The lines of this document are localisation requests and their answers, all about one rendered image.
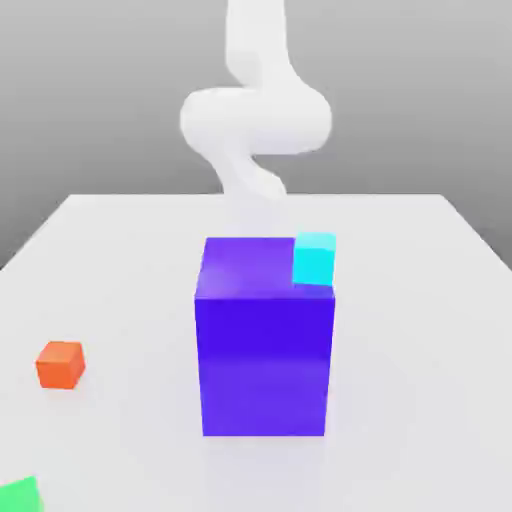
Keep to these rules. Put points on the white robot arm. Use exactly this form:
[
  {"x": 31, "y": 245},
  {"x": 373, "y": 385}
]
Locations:
[{"x": 256, "y": 120}]

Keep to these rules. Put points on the small cyan cube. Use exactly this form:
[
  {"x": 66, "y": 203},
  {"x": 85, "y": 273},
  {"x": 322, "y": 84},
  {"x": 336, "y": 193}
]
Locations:
[{"x": 314, "y": 262}]

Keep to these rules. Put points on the small orange cube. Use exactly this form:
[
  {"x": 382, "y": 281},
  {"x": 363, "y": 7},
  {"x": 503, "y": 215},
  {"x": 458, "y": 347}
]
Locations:
[{"x": 59, "y": 366}]

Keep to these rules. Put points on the small green cube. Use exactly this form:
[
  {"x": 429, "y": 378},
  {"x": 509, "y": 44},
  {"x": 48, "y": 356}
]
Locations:
[{"x": 18, "y": 498}]

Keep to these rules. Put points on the large purple box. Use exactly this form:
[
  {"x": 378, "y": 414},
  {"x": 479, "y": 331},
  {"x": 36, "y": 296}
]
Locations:
[{"x": 264, "y": 360}]

